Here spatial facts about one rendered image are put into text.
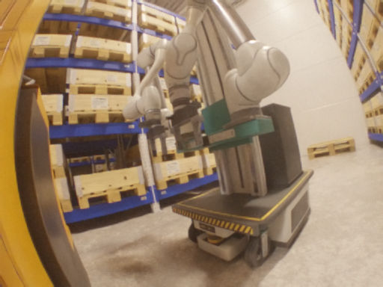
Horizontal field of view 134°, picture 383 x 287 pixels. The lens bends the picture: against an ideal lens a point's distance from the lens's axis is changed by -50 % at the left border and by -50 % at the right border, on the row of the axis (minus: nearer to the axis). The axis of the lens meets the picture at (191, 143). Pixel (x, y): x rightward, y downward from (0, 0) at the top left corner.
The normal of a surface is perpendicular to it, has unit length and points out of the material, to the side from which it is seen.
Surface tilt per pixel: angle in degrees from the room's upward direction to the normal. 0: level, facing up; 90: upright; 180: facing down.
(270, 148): 90
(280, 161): 90
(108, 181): 90
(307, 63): 90
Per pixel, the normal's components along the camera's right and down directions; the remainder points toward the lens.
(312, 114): -0.73, 0.08
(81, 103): 0.65, -0.18
